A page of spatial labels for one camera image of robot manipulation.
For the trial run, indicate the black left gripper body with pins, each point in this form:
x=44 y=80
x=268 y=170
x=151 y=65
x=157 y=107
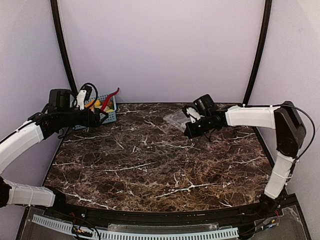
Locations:
x=90 y=118

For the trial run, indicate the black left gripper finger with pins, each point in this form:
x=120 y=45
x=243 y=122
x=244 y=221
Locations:
x=100 y=114
x=94 y=123

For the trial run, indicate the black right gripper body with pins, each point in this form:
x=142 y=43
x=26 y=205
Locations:
x=198 y=125

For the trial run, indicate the clear zip top bag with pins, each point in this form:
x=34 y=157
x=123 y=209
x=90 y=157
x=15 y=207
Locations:
x=177 y=119

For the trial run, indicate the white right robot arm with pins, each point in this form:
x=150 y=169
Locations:
x=290 y=133

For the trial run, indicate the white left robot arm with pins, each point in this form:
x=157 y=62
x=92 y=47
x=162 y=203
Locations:
x=36 y=129

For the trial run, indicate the orange toy fruit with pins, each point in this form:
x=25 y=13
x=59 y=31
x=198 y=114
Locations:
x=96 y=103

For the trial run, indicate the white toy garlic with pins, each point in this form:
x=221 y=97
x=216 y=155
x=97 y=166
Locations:
x=109 y=109

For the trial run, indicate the red toy chili pepper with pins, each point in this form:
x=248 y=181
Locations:
x=105 y=103

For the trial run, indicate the light blue plastic basket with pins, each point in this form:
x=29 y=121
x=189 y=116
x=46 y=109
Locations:
x=111 y=115

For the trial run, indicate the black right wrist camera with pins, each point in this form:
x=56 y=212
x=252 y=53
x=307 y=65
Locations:
x=203 y=106

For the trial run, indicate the black front table rail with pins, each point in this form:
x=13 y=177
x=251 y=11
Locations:
x=236 y=216

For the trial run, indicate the white slotted cable duct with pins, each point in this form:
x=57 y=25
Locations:
x=138 y=232

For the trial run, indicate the black left frame post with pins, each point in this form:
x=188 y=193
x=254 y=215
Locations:
x=62 y=45

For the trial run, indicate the black frame post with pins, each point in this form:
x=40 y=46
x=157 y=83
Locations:
x=62 y=45
x=259 y=51

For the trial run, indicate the black right frame post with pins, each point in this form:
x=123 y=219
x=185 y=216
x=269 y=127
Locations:
x=259 y=51

